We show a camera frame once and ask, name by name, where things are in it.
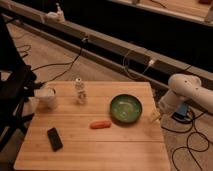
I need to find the black office chair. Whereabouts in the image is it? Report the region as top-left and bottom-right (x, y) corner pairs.
(0, 13), (41, 152)

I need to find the long grey metal rail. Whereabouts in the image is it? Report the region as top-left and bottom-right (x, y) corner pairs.
(0, 0), (213, 90)

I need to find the blue box on floor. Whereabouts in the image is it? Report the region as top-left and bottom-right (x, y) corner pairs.
(175, 104), (189, 118)

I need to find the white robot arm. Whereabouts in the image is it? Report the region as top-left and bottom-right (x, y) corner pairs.
(149, 74), (213, 122)

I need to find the black phone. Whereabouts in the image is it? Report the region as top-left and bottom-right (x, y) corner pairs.
(47, 128), (63, 151)

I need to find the white object on rail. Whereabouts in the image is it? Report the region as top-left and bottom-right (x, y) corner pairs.
(46, 3), (65, 22)

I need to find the green ceramic bowl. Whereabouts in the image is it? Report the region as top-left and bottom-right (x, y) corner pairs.
(110, 94), (143, 124)

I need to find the white cup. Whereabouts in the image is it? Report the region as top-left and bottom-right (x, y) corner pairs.
(34, 88), (57, 109)

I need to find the black floor cable left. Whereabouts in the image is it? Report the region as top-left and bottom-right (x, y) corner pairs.
(16, 36), (89, 84)

